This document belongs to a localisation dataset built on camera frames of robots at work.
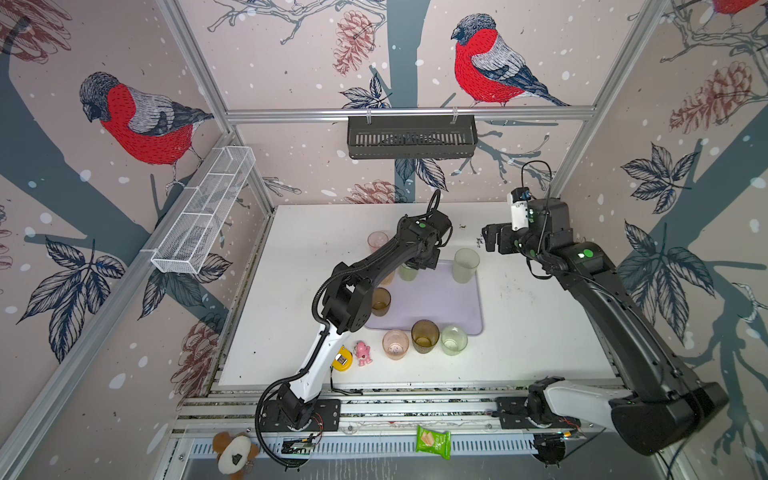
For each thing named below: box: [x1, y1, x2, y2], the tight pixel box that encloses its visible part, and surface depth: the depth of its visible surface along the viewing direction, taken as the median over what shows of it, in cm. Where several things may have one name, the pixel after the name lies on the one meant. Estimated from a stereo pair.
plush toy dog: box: [212, 428, 259, 480], surface depth 69 cm
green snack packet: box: [415, 425, 452, 460], surface depth 70 cm
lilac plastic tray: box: [366, 259, 483, 336], surface depth 96 cm
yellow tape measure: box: [332, 345, 353, 372], surface depth 83 cm
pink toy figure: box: [354, 340, 373, 367], surface depth 84 cm
